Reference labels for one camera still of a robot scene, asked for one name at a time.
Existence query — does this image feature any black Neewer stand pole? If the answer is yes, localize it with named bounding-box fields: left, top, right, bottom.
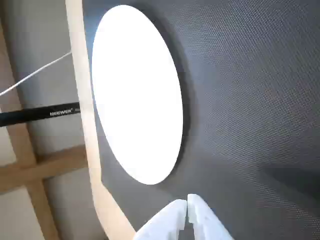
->
left=0, top=101, right=81, bottom=128

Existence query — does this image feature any white cable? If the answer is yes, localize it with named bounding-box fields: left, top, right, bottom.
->
left=0, top=51, right=73, bottom=98

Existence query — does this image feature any wooden frame beam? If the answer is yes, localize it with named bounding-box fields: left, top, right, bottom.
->
left=0, top=14, right=88, bottom=240

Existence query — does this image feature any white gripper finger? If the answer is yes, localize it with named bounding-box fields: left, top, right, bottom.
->
left=133, top=199, right=188, bottom=240
left=186, top=193, right=235, bottom=240

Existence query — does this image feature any white paper plate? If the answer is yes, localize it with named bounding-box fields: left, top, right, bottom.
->
left=91, top=4, right=185, bottom=186

